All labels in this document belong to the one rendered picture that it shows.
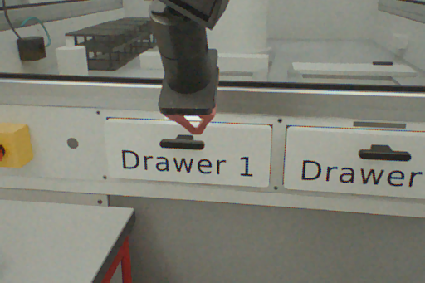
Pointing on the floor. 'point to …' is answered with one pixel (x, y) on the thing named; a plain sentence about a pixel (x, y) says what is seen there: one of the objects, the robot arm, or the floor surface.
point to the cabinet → (249, 232)
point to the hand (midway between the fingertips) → (197, 120)
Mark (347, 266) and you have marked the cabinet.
